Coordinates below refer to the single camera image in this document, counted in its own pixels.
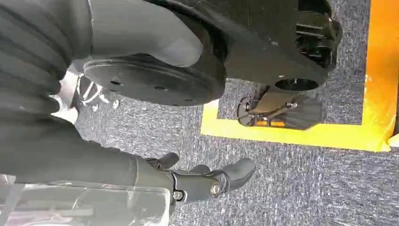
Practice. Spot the silver metal bracket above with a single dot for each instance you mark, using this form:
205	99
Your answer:
67	93

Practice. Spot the clear plastic cover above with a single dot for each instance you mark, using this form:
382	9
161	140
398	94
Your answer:
93	206

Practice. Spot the yellow floor tape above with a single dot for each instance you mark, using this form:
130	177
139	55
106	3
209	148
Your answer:
378	78

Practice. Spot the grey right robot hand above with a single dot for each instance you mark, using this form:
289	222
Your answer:
137	28

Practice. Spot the black robot foot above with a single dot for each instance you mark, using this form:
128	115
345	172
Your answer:
293	113

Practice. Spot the black robot leg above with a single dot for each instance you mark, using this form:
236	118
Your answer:
265	46

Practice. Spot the black round disc plate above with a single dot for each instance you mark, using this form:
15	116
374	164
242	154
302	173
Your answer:
156	81

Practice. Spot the ribbed grey right arm sleeve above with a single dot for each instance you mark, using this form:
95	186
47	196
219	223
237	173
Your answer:
31	56

